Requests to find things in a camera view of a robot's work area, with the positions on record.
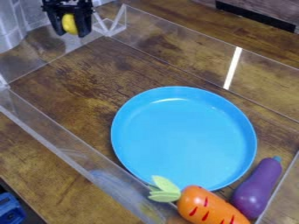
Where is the orange toy carrot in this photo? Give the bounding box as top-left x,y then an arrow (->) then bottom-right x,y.
148,176 -> 250,224

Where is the blue object at corner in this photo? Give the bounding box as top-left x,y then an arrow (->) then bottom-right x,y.
0,192 -> 25,224

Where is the blue round tray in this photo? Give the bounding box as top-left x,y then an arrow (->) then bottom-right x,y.
110,87 -> 257,191

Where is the yellow toy lemon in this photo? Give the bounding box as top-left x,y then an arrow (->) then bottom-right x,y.
61,14 -> 78,35

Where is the clear acrylic enclosure wall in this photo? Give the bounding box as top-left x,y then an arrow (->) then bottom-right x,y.
0,0 -> 299,224

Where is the purple toy eggplant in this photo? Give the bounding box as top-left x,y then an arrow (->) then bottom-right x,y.
230,156 -> 282,219

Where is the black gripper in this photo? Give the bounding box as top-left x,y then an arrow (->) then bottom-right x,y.
41,0 -> 93,38

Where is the white curtain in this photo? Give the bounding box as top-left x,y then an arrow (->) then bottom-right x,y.
0,0 -> 114,54

